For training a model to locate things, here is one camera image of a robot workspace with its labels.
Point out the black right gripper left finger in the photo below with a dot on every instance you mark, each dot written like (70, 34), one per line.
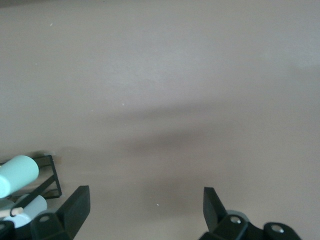
(72, 212)

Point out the grey cup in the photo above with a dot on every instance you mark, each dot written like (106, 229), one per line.
(35, 207)

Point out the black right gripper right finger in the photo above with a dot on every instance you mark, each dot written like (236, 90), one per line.
(232, 230)

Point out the mint green cup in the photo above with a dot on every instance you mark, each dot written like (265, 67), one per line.
(20, 172)

